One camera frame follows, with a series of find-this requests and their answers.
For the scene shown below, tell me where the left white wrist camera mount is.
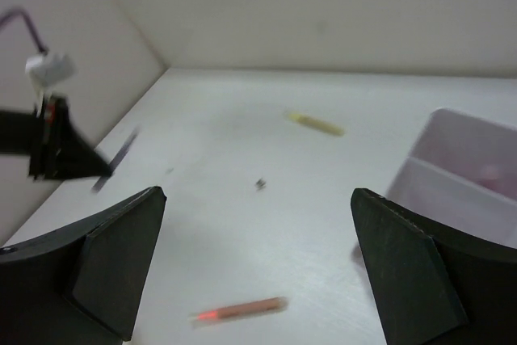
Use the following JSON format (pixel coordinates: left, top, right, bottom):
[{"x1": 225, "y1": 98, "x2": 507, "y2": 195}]
[{"x1": 25, "y1": 53, "x2": 76, "y2": 90}]

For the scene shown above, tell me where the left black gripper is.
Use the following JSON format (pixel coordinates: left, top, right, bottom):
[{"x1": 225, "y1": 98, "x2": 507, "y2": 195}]
[{"x1": 1, "y1": 96, "x2": 113, "y2": 179}]

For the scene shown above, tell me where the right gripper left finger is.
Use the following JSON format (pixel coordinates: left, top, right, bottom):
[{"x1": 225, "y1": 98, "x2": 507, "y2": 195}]
[{"x1": 1, "y1": 187, "x2": 166, "y2": 344}]

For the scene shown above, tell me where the orange-red highlighter pen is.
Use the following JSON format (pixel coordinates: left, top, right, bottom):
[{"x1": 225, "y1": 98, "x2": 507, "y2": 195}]
[{"x1": 190, "y1": 297, "x2": 289, "y2": 326}]

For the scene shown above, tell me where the yellow highlighter pen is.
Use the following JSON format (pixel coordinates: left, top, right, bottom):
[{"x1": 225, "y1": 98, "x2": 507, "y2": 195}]
[{"x1": 284, "y1": 111, "x2": 345, "y2": 137}]

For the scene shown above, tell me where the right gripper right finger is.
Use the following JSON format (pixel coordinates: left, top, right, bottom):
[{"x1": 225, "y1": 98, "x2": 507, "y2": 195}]
[{"x1": 351, "y1": 188, "x2": 516, "y2": 344}]

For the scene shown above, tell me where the white three-compartment organizer box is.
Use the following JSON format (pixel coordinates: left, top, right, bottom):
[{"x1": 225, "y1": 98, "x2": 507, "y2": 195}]
[{"x1": 385, "y1": 108, "x2": 516, "y2": 247}]

